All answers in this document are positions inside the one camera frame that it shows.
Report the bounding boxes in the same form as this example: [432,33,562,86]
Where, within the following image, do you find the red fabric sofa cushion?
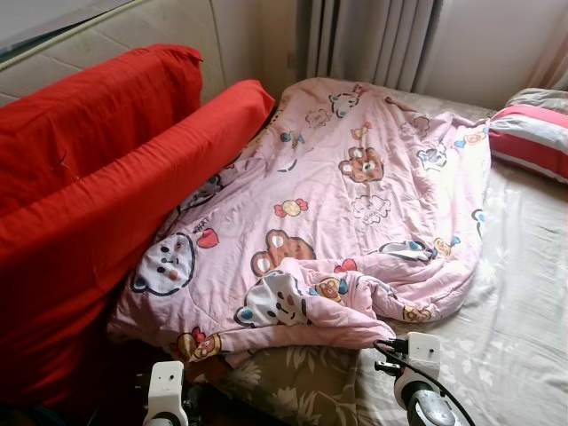
[0,44,203,218]
[0,80,276,409]

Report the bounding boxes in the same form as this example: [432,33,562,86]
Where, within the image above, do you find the beige quilted leaning mattress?
[0,0,227,106]

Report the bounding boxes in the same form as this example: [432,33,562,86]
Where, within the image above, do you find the grey pleated curtain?
[297,0,445,90]

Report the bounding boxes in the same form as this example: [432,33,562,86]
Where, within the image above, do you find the beige floral bed sheet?
[191,84,568,426]

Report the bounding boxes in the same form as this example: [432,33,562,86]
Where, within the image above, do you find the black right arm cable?
[373,337,476,426]

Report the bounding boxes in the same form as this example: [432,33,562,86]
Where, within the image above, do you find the pink cartoon print quilt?
[106,77,493,365]

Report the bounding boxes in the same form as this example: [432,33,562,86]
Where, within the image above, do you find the white window blind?
[417,0,568,112]

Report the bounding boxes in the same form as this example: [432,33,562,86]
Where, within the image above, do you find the beige floral pillow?
[506,87,568,112]

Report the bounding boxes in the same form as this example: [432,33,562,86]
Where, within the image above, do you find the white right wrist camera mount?
[406,333,442,378]

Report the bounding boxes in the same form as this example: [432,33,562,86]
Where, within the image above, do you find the striped red blue bolster pillow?
[488,105,568,183]

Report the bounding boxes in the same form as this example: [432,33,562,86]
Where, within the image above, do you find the pink sheer curtain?
[531,18,568,91]

